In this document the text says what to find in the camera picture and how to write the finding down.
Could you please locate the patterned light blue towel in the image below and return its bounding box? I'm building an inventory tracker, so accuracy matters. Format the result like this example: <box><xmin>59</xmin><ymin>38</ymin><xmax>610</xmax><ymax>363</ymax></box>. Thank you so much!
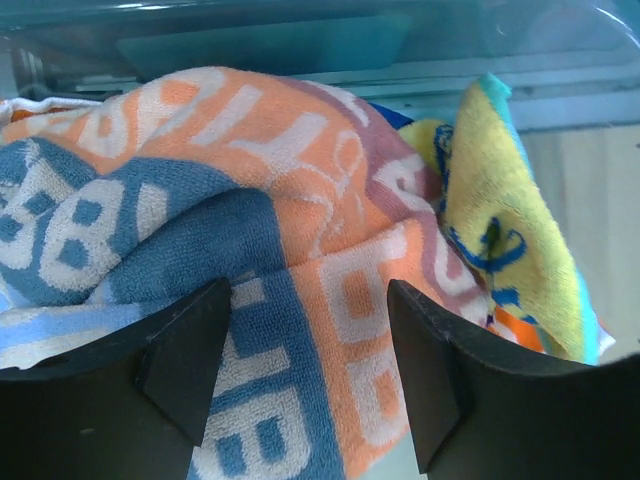
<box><xmin>1</xmin><ymin>67</ymin><xmax>487</xmax><ymax>479</ymax></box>

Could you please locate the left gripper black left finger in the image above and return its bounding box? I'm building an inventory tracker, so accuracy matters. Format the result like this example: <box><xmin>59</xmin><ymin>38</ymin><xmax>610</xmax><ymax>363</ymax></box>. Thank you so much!
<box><xmin>1</xmin><ymin>279</ymin><xmax>231</xmax><ymax>479</ymax></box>

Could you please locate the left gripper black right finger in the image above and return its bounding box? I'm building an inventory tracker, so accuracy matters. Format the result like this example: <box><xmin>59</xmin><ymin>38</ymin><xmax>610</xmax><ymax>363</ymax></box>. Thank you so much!
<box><xmin>387</xmin><ymin>280</ymin><xmax>639</xmax><ymax>479</ymax></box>

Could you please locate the yellow patterned towel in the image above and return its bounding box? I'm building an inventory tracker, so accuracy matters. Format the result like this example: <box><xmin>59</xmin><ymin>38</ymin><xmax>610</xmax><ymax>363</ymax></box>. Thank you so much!
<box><xmin>399</xmin><ymin>74</ymin><xmax>615</xmax><ymax>365</ymax></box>

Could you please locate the teal plastic laundry bin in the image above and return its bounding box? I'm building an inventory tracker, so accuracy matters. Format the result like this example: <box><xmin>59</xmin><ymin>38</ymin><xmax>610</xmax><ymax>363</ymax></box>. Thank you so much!
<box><xmin>1</xmin><ymin>1</ymin><xmax>639</xmax><ymax>131</ymax></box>

